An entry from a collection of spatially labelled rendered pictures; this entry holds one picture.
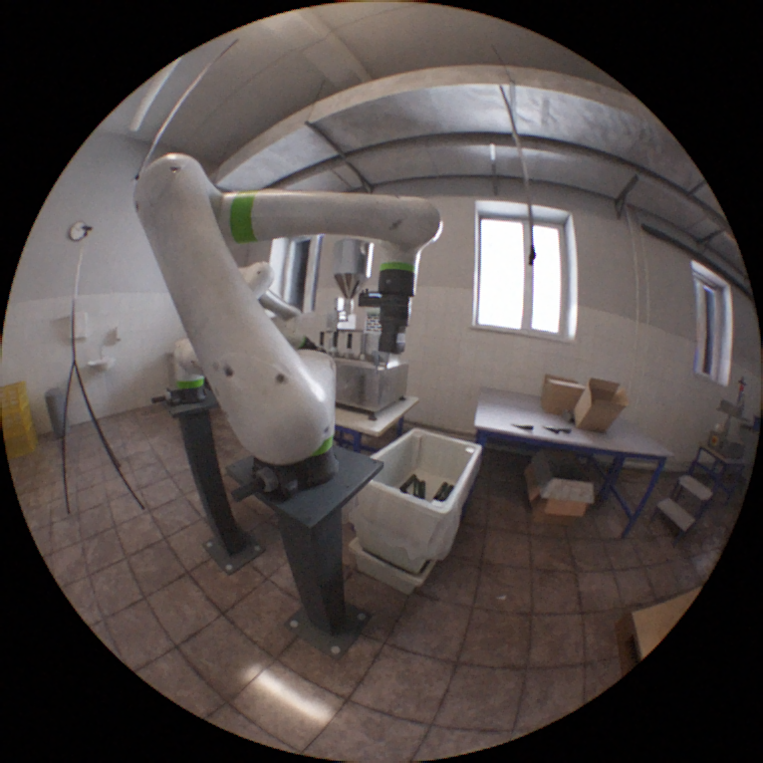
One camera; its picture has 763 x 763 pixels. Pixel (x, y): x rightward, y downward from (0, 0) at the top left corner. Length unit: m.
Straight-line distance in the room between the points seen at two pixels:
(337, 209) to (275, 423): 0.37
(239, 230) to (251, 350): 0.30
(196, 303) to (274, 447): 0.18
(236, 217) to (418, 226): 0.34
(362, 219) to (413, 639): 1.45
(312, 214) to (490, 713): 1.64
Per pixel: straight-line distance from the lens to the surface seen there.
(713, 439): 4.00
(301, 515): 0.42
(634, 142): 3.27
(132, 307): 4.44
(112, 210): 4.80
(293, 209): 0.47
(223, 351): 0.26
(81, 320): 4.30
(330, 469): 0.49
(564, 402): 2.09
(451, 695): 1.27
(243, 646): 1.32
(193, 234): 0.33
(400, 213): 0.46
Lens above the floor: 1.21
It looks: 12 degrees down
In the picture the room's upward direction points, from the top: 5 degrees clockwise
